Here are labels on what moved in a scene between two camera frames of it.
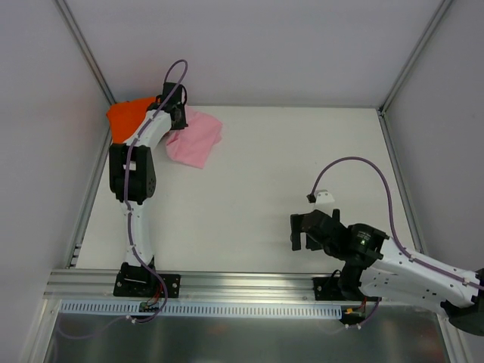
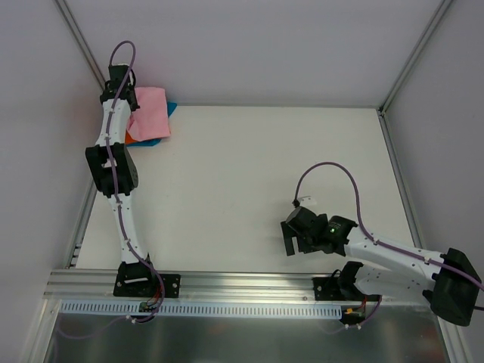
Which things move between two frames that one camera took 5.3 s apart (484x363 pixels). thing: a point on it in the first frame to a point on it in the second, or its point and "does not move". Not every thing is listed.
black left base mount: [134, 280] does not move
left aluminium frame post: [85, 48] does not move
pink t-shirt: [191, 145] to [151, 119]
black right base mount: [327, 289] does not move
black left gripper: [178, 118] to [118, 74]
